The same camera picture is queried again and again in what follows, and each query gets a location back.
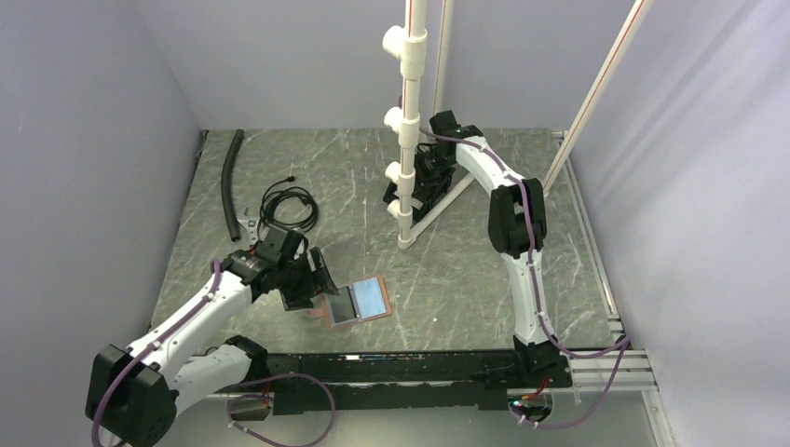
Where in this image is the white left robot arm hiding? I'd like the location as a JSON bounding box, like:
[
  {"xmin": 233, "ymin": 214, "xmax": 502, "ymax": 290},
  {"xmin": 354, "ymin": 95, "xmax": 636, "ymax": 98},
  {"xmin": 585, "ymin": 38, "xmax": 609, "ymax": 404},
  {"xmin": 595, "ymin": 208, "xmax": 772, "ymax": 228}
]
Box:
[{"xmin": 85, "ymin": 226, "xmax": 338, "ymax": 446}]

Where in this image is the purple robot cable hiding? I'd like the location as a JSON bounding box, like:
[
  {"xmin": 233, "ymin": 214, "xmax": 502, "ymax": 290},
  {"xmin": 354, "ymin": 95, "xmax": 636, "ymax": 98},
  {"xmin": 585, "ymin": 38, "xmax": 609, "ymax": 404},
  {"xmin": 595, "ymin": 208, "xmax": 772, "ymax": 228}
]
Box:
[{"xmin": 225, "ymin": 374, "xmax": 335, "ymax": 447}]

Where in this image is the coiled black usb cable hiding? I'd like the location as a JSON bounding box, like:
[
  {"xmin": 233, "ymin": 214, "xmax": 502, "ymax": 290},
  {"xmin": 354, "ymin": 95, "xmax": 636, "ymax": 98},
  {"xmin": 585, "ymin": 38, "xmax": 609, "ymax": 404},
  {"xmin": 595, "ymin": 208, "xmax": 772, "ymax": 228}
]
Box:
[{"xmin": 259, "ymin": 177, "xmax": 320, "ymax": 235}]

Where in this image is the white pvc pipe frame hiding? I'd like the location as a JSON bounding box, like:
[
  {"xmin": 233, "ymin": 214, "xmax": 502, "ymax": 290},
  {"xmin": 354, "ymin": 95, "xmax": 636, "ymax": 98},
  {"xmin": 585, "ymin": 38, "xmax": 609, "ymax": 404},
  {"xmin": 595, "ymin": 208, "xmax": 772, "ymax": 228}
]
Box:
[{"xmin": 381, "ymin": 0, "xmax": 656, "ymax": 251}]

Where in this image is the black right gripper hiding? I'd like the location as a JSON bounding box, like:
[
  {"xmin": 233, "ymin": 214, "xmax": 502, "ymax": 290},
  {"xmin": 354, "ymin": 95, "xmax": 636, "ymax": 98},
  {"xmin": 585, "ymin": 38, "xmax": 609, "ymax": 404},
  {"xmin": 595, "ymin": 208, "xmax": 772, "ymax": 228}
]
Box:
[{"xmin": 401, "ymin": 148, "xmax": 454, "ymax": 200}]

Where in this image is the black corrugated hose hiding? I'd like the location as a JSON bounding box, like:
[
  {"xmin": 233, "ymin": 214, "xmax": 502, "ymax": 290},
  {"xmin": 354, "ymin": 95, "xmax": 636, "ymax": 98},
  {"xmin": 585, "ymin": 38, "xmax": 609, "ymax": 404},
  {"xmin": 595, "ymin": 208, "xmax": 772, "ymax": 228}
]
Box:
[{"xmin": 221, "ymin": 129, "xmax": 246, "ymax": 243}]

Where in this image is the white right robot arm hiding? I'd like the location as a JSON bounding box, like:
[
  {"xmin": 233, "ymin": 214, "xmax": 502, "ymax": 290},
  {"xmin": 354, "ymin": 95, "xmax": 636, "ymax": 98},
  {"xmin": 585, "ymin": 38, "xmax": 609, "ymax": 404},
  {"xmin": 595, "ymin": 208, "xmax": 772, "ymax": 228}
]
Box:
[{"xmin": 413, "ymin": 111, "xmax": 568, "ymax": 386}]

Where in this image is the black card tray box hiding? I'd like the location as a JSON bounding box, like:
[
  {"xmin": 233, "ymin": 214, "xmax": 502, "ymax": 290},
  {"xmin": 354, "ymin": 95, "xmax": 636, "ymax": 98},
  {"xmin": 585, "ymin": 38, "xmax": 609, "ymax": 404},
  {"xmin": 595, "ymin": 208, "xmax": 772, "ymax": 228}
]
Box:
[{"xmin": 383, "ymin": 148, "xmax": 458, "ymax": 224}]

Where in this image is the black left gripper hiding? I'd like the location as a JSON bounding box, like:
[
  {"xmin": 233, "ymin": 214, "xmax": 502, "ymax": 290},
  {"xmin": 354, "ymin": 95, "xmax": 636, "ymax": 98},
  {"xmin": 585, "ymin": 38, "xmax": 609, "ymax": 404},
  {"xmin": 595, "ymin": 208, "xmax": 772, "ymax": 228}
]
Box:
[{"xmin": 277, "ymin": 247, "xmax": 338, "ymax": 311}]

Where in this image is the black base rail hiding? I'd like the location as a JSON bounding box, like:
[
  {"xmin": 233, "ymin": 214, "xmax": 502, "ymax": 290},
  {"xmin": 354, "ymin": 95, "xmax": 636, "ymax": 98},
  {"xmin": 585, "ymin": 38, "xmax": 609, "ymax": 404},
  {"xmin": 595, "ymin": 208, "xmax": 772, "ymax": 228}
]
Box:
[{"xmin": 205, "ymin": 334, "xmax": 574, "ymax": 415}]

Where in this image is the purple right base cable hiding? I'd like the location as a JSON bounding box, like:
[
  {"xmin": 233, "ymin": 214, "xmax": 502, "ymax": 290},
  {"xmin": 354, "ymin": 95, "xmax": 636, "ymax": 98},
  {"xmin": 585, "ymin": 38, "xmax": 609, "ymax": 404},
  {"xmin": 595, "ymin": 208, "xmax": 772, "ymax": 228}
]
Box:
[{"xmin": 509, "ymin": 335, "xmax": 637, "ymax": 431}]

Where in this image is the dark credit card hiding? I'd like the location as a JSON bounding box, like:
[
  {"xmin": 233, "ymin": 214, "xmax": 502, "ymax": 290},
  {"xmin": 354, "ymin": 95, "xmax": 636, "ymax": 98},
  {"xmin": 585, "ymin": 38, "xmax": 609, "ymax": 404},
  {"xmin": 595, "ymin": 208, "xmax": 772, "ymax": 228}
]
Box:
[{"xmin": 324, "ymin": 286, "xmax": 359, "ymax": 327}]

